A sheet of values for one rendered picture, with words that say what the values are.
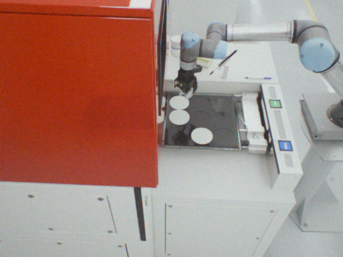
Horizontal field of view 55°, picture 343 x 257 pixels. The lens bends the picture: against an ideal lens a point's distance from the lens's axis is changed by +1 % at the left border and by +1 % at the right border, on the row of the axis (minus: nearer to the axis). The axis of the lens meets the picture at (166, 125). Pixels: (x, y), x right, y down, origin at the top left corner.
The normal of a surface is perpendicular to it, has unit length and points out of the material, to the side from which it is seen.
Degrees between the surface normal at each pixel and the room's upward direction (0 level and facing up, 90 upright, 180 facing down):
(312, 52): 83
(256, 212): 90
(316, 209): 0
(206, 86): 90
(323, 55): 83
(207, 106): 0
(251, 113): 0
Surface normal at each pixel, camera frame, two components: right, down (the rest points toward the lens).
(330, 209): 0.00, -0.65
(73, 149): -0.05, 0.75
